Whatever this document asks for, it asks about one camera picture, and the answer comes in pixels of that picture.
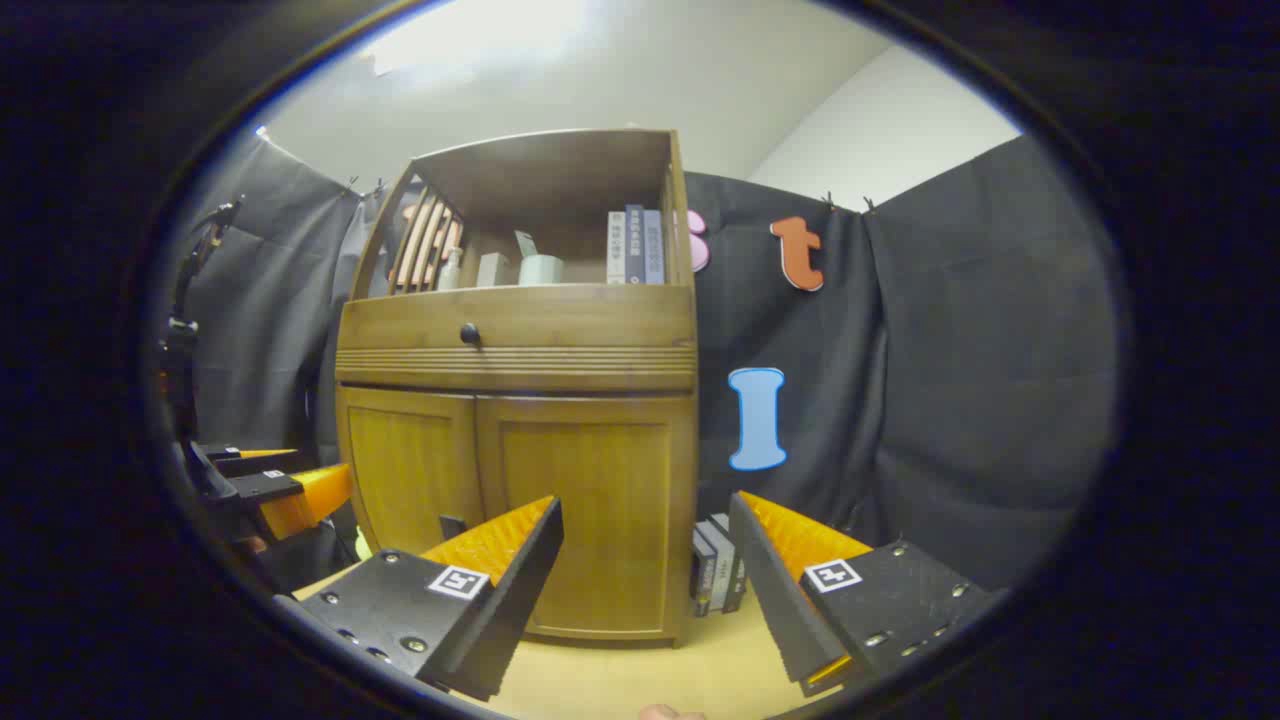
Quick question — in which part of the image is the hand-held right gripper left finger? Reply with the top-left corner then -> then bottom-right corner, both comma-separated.
272,494 -> 564,703

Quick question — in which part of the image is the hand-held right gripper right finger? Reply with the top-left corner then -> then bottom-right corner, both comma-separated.
728,490 -> 1009,699

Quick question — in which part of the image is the wooden cabinet door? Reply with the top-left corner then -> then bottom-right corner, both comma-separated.
476,393 -> 697,642
338,385 -> 485,557

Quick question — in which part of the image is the wooden double-door shoe cabinet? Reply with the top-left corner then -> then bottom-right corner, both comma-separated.
333,128 -> 701,648

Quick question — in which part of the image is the wooden cabinet drawer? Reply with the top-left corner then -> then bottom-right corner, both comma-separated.
336,284 -> 699,393

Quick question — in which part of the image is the black spine book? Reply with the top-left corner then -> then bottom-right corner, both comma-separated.
690,530 -> 719,618

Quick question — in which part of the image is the black backdrop cloth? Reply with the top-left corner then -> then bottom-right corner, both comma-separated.
165,130 -> 1121,601

